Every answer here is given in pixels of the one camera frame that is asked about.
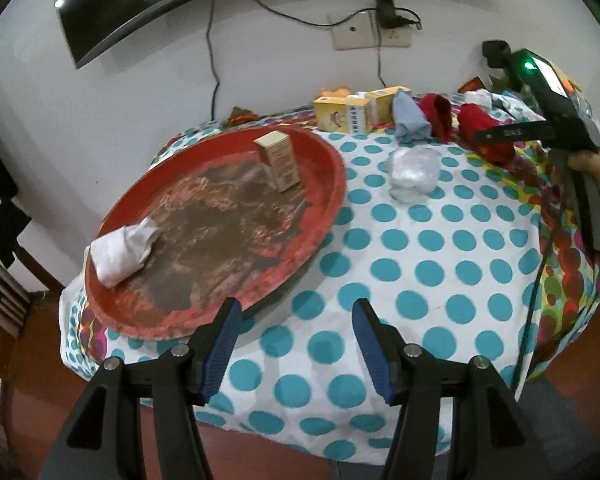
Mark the beige wall socket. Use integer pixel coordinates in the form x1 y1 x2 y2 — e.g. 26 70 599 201
380 24 413 50

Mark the large yellow cartoon box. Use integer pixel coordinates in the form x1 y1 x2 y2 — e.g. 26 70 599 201
313 97 372 135

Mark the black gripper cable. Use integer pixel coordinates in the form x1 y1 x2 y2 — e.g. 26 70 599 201
515 220 556 403

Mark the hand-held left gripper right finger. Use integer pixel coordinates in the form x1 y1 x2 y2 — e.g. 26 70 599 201
351 297 563 480

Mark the blue-grey sock roll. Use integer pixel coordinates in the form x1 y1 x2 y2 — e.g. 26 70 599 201
391 91 432 143

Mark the black charger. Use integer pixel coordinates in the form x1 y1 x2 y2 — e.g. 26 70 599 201
376 0 397 28

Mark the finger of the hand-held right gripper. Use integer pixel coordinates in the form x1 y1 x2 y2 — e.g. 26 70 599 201
472 119 553 145

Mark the beige coax wall plate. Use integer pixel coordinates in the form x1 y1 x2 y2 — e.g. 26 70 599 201
330 12 381 52

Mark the red sock roll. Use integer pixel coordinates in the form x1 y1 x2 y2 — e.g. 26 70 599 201
457 102 516 163
419 92 453 141

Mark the black curved cable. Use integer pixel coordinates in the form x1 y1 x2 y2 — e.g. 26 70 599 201
244 0 381 28

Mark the black plug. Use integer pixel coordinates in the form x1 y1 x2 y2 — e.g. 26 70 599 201
396 7 423 31

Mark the brown wooden furniture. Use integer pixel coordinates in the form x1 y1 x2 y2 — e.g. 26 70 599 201
0 245 63 351

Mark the small yellow box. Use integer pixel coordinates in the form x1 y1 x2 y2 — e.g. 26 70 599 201
365 86 412 125

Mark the black charger cable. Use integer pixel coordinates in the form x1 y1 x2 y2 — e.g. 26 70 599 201
377 29 388 89

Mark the fluffy white sock roll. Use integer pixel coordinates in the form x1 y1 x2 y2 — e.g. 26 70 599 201
462 89 493 109

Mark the polka-dot tablecloth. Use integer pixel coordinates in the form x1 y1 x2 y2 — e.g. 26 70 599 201
59 87 600 461

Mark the small beige box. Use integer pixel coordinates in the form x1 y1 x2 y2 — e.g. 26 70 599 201
253 131 300 193

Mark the black hanging cable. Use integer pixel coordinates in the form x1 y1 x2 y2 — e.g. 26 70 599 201
205 0 222 123

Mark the flat white sock roll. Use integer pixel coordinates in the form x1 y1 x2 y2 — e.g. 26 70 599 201
89 217 160 289

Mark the greyish white sock roll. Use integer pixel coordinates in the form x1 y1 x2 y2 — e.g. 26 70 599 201
385 147 441 204

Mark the round red tray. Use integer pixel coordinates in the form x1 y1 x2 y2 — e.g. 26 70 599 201
84 126 348 342

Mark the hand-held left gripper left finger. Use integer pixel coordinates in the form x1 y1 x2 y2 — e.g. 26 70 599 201
39 297 243 480

